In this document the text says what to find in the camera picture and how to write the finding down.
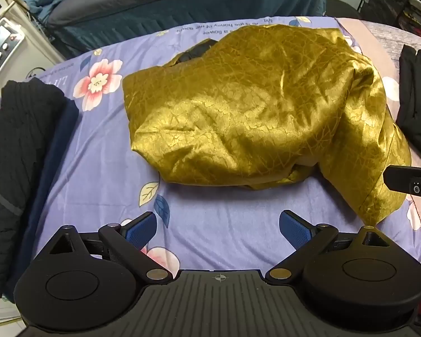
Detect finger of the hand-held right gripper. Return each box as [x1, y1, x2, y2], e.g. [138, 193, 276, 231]
[385, 165, 421, 196]

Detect purple floral bedsheet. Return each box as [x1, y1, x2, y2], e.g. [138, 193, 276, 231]
[0, 16, 421, 279]

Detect pink blanket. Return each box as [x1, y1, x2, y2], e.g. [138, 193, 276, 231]
[337, 17, 421, 137]

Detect black ribbed sweater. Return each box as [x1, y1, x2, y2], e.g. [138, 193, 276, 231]
[0, 77, 69, 299]

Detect gold satin garment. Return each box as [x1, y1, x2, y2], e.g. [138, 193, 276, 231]
[122, 24, 413, 226]

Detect white machine with display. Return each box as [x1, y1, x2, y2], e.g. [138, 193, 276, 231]
[0, 0, 66, 99]

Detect blue duvet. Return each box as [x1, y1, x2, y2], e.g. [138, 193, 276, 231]
[21, 0, 328, 61]

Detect black garment with white print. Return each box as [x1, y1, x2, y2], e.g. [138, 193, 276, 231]
[396, 44, 421, 168]

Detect black round seat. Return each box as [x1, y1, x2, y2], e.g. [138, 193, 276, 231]
[326, 0, 361, 20]

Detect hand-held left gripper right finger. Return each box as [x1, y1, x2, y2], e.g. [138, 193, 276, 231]
[266, 210, 390, 284]

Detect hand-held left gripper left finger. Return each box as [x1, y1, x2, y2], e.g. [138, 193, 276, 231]
[49, 211, 174, 285]

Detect white printed paper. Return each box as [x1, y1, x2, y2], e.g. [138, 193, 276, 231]
[0, 293, 20, 324]

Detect navy blue cloth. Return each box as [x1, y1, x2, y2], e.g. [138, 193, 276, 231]
[5, 101, 80, 303]

